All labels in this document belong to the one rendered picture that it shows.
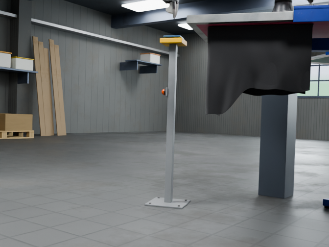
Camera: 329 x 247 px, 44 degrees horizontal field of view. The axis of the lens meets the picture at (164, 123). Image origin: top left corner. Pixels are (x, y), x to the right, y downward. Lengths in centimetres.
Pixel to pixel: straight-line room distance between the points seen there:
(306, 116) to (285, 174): 881
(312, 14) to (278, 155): 114
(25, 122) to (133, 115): 459
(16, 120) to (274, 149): 584
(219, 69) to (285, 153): 97
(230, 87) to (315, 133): 957
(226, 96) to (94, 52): 895
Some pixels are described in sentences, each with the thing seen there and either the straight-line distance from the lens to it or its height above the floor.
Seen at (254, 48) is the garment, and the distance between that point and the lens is 201.
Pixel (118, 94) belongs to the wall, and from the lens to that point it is 1141.
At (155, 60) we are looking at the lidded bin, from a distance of 1162.
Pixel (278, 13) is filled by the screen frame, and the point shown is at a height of 98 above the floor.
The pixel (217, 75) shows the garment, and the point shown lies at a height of 71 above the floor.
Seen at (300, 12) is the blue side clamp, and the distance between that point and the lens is 195.
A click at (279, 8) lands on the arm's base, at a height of 124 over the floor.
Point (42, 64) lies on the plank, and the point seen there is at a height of 150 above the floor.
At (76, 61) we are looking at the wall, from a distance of 1037.
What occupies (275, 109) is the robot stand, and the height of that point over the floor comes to 58.
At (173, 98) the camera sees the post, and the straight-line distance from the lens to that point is 238.
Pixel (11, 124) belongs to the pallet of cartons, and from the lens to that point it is 787.
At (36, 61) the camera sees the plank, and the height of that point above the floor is 156.
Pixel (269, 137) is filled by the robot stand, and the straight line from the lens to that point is 281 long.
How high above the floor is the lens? 52
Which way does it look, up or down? 1 degrees down
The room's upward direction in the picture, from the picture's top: 2 degrees clockwise
